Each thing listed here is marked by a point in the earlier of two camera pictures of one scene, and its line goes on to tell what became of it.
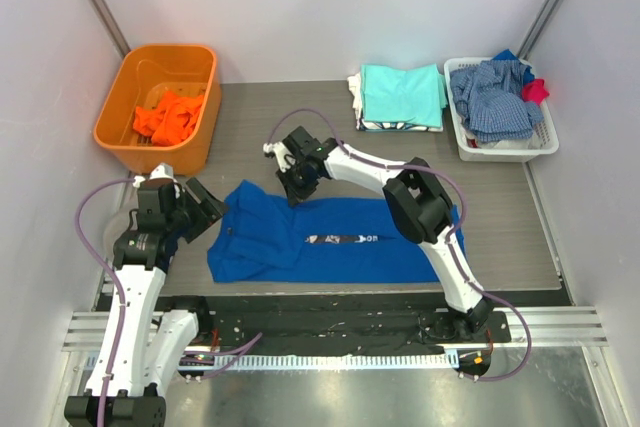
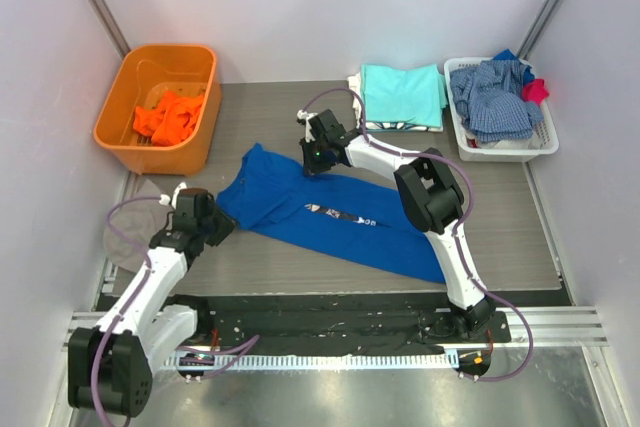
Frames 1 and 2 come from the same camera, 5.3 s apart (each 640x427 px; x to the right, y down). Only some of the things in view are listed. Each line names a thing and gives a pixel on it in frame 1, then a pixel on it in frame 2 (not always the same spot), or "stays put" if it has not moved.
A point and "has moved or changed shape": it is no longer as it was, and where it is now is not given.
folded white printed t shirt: (356, 85) stays put
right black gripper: (298, 182) to (314, 162)
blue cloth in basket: (509, 55) stays put
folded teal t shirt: (414, 95) stays put
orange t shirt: (169, 122) stays put
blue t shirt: (260, 236) has moved or changed shape
